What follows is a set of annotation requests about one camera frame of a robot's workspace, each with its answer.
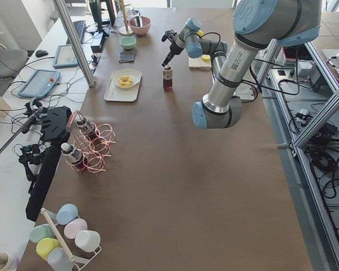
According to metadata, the wooden cutting board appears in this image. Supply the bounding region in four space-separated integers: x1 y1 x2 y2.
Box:
188 56 212 70

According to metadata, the black computer mouse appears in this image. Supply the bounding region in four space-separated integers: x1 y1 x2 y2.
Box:
35 50 49 58

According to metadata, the wooden mug tree stand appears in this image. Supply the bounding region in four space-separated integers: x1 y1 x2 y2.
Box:
115 0 134 36

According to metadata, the braided ring pastry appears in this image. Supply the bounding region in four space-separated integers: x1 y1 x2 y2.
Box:
117 76 133 88

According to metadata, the mint green bowl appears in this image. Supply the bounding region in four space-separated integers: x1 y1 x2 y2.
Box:
119 36 137 50

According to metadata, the mint green cup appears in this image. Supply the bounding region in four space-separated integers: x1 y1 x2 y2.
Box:
29 224 55 243

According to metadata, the grey office chair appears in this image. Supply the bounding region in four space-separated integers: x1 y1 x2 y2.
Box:
0 32 28 81

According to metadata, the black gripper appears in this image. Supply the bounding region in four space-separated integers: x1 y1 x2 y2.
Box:
162 36 185 67

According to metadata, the tea bottle brown liquid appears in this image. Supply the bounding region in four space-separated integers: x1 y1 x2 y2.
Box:
163 65 173 91

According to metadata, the tea bottle front rack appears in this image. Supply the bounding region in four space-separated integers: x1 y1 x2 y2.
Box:
60 143 85 171

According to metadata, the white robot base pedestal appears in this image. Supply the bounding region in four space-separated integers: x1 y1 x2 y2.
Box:
234 82 255 102

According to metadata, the dark grey folded cloth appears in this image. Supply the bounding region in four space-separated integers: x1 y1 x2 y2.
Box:
119 51 136 63

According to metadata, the light blue cup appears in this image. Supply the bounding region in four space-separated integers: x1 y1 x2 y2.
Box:
56 203 79 225

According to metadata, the half lemon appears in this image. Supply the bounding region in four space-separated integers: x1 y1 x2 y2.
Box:
202 55 211 62

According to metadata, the white wire cup rack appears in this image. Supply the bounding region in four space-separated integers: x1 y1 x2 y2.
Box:
40 208 102 270

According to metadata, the tea bottle rack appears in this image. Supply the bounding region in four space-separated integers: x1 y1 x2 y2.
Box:
76 119 98 141
60 143 85 171

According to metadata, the aluminium frame post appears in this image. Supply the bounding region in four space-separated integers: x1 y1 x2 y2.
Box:
53 0 95 87

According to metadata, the tea bottle rear rack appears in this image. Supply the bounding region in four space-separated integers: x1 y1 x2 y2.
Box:
76 119 98 141

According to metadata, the copper wire bottle rack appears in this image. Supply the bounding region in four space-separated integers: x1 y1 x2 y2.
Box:
64 111 117 176

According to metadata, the beige serving tray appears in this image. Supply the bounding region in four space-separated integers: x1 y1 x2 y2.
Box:
104 68 142 102

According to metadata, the white cup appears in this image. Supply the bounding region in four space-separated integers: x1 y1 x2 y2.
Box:
75 230 101 252

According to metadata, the pink bowl with ice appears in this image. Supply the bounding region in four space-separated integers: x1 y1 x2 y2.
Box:
129 15 151 36

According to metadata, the black keyboard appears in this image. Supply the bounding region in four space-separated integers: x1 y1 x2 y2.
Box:
72 20 86 43

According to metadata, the grey blue cup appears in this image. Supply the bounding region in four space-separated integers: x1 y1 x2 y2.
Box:
47 247 74 271

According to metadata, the blue teach pendant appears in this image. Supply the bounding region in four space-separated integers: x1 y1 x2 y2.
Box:
18 69 60 98
53 45 79 68

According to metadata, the pink cup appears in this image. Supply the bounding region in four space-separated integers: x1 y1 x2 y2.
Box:
64 218 88 239

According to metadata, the yellow cup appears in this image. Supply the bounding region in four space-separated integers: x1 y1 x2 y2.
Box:
36 237 61 261

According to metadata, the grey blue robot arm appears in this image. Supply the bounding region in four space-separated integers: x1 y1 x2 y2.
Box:
162 0 321 129

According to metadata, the white round plate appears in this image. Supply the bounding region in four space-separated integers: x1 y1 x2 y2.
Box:
114 73 140 89

